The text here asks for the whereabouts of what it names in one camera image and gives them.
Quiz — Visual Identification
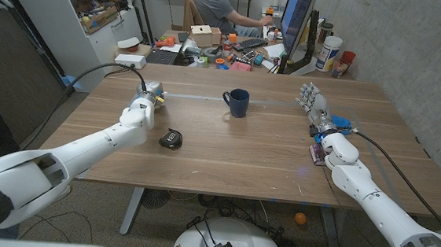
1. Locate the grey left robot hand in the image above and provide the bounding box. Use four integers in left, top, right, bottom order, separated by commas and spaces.
133, 78, 168, 112

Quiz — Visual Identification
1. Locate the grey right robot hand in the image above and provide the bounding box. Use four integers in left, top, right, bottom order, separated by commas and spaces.
292, 81, 343, 140

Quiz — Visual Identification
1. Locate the white power strip box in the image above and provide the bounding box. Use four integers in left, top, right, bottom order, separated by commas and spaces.
113, 53, 148, 71

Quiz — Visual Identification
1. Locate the purple pink small box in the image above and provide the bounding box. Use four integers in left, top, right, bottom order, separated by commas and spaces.
307, 142, 327, 167

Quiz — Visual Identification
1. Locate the orange hand tool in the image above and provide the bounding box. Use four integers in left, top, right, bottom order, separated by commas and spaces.
154, 34, 177, 49

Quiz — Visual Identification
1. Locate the cardboard packing box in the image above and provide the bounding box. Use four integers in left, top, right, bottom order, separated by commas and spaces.
189, 24, 214, 49

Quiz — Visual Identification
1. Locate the open cardboard storage box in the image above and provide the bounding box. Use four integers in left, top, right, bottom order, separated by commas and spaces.
80, 2, 121, 37

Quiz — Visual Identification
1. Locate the black laptop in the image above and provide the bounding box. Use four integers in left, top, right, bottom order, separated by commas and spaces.
145, 28, 191, 68

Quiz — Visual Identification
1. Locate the white and orange bowl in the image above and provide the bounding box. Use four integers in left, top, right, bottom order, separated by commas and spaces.
116, 35, 141, 53

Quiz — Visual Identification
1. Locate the black tape measure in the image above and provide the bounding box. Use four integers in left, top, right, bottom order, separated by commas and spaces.
158, 127, 185, 152

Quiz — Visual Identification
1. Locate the white canister blue label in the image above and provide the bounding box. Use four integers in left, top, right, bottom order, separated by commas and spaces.
314, 34, 344, 74

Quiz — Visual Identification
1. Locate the dark lidded jar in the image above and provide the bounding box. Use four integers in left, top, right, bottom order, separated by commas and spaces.
317, 21, 335, 46

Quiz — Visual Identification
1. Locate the navy blue mug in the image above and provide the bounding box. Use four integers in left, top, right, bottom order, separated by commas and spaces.
220, 87, 252, 120

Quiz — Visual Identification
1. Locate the wooden chair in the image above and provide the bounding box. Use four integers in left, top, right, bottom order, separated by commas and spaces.
179, 0, 208, 34

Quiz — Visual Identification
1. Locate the red can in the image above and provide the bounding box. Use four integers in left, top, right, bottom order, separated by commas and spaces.
220, 39, 234, 59

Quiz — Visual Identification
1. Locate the white shelf unit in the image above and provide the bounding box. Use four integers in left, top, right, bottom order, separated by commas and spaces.
0, 0, 147, 98

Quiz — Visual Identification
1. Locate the pink cloth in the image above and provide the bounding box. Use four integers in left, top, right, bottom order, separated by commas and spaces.
228, 61, 253, 73

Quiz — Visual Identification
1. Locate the black computer monitor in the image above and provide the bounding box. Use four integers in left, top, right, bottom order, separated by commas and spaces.
276, 0, 322, 77

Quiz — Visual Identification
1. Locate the black keyboard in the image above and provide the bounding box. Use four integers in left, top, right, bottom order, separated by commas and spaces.
232, 35, 269, 55

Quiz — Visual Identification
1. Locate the seated person grey shirt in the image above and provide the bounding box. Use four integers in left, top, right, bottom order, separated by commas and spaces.
190, 0, 277, 40

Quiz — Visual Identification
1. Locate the black round fan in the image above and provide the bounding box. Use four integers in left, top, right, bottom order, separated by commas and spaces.
141, 187, 172, 211

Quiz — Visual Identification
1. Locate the grey table leg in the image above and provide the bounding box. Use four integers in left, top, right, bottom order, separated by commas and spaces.
119, 185, 145, 237
316, 205, 345, 247

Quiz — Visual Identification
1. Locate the white robot torso base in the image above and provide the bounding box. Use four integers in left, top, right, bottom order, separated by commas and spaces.
170, 213, 288, 247

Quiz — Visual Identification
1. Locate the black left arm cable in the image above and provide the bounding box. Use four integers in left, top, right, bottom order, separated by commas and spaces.
23, 56, 150, 160

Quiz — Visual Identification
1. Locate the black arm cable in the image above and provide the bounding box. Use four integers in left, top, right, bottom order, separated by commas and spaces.
344, 127, 441, 239
23, 56, 150, 160

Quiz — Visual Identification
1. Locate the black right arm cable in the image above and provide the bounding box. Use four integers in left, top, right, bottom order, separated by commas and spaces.
344, 127, 441, 239

